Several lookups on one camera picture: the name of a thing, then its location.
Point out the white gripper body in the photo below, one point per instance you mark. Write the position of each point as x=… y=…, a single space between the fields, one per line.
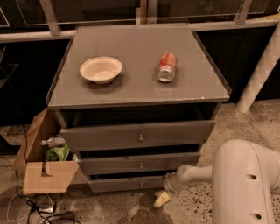
x=171 y=184

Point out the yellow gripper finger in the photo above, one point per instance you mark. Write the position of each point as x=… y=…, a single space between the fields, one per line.
x=161 y=199

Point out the grey bottom drawer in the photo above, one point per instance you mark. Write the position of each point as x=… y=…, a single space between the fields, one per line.
x=111 y=185

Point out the grey drawer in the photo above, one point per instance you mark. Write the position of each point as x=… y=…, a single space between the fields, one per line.
x=143 y=163
x=128 y=136
x=111 y=185

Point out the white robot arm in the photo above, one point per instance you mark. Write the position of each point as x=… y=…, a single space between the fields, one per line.
x=244 y=176

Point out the grey middle drawer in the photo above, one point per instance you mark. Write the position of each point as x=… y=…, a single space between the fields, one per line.
x=143 y=163

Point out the grey top drawer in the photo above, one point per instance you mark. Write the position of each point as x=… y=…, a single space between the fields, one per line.
x=128 y=136

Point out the grey drawer cabinet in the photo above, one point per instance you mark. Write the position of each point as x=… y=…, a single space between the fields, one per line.
x=136 y=95

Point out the white slanted pole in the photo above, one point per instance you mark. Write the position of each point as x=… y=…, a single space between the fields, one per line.
x=264 y=67

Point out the red labelled plastic bottle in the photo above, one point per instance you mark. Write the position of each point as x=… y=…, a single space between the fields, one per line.
x=167 y=67

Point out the green plastic bag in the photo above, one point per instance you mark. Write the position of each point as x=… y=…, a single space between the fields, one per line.
x=57 y=153

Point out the power adapter on floor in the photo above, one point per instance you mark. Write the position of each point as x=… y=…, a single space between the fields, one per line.
x=46 y=209

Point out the clear bottle in box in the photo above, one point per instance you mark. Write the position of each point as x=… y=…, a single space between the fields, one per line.
x=54 y=142

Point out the brown cardboard box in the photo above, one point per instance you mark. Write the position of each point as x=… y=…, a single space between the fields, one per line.
x=41 y=176

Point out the white paper bowl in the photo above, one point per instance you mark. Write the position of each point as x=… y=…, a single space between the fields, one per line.
x=101 y=70

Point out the metal railing frame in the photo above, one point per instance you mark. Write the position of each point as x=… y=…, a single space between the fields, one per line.
x=28 y=20

